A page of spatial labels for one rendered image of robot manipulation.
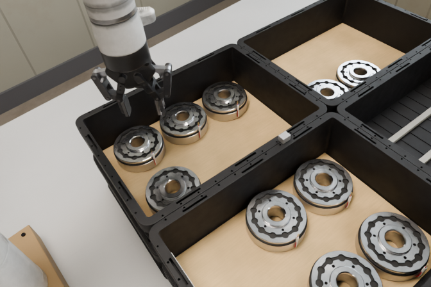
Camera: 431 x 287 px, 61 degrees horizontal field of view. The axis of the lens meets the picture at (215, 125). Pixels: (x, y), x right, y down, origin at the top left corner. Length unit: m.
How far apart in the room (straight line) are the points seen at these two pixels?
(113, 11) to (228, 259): 0.42
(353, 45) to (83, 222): 0.81
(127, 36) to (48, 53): 1.88
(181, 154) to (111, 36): 0.31
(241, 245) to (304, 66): 0.51
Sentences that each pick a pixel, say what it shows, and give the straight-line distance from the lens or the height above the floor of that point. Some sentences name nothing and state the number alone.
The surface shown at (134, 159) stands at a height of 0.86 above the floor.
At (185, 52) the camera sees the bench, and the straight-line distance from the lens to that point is 1.27.
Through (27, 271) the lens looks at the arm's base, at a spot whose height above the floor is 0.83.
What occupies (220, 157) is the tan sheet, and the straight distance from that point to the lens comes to 0.75.
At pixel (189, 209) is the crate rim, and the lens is 0.57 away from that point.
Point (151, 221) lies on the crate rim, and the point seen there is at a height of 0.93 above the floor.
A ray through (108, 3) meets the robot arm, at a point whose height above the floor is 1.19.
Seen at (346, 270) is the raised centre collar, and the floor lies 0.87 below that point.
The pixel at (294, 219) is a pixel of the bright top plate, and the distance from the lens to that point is 0.64.
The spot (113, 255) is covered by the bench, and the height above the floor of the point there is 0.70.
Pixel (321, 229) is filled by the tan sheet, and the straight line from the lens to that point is 0.67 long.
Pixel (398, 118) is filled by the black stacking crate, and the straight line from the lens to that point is 0.88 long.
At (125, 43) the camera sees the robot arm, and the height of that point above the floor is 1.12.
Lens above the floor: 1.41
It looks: 46 degrees down
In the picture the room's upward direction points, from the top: 6 degrees counter-clockwise
